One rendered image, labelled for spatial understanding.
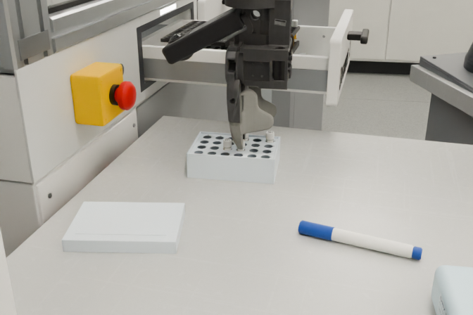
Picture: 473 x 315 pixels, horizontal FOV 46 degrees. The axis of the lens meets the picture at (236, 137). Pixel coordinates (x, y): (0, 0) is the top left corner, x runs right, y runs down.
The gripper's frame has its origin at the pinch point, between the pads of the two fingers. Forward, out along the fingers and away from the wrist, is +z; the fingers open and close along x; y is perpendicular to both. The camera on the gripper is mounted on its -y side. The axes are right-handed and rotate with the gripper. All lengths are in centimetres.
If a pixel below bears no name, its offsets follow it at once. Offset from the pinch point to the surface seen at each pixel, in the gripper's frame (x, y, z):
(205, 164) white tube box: -3.3, -3.9, 3.0
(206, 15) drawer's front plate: 49, -15, -8
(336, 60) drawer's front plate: 13.6, 13.5, -8.2
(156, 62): 18.1, -17.0, -5.5
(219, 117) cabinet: 64, -15, 22
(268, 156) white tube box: -1.4, 4.8, 1.9
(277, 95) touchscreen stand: 124, -5, 35
